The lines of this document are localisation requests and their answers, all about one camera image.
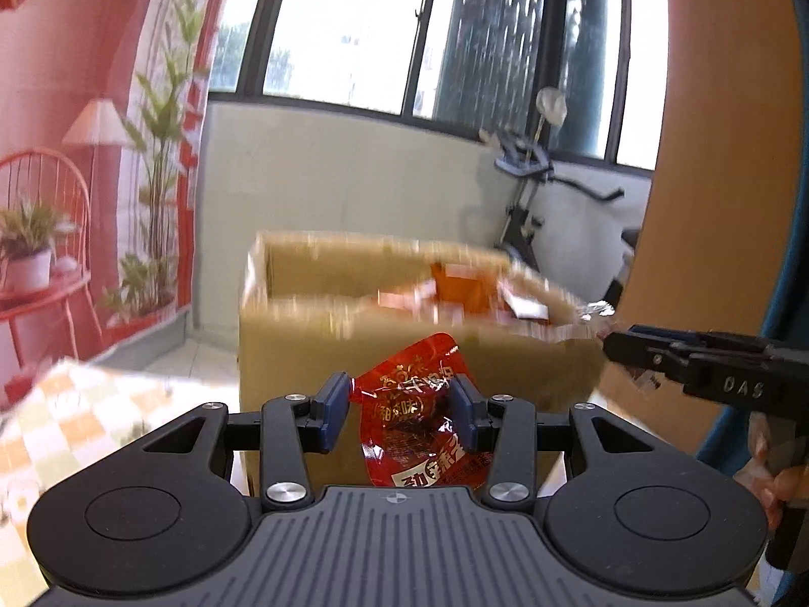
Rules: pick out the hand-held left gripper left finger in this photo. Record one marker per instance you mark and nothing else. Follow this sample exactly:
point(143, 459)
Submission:
point(335, 411)

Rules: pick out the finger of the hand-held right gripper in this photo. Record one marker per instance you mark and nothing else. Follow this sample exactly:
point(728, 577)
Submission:
point(644, 351)

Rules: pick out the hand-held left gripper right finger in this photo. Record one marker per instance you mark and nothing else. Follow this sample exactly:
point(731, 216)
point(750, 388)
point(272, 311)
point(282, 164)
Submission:
point(464, 414)

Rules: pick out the red snack packet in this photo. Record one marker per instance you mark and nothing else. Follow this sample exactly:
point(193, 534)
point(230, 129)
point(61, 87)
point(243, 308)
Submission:
point(404, 404)

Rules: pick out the cardboard box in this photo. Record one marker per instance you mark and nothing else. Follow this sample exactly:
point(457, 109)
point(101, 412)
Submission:
point(297, 335)

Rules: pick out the person's right hand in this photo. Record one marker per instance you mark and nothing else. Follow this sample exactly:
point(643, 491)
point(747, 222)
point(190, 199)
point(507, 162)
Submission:
point(758, 452)

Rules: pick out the silver snack packet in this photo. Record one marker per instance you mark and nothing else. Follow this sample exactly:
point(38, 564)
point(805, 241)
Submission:
point(594, 311)

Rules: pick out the orange snack packet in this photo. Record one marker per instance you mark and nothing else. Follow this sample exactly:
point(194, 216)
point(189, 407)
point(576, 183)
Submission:
point(468, 288)

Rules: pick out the black exercise bike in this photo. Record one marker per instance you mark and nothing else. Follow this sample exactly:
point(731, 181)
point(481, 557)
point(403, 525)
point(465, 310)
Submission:
point(537, 202)

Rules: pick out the wooden panel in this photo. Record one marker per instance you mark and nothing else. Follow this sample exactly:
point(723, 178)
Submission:
point(714, 171)

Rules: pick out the checkered tablecloth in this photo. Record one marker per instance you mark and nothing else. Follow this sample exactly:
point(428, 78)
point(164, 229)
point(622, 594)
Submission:
point(95, 423)

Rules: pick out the printed room backdrop cloth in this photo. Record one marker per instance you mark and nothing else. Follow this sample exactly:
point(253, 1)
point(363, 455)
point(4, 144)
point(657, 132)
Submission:
point(95, 139)

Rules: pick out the black framed window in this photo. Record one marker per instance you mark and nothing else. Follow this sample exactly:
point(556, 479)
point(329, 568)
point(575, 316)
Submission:
point(411, 31)

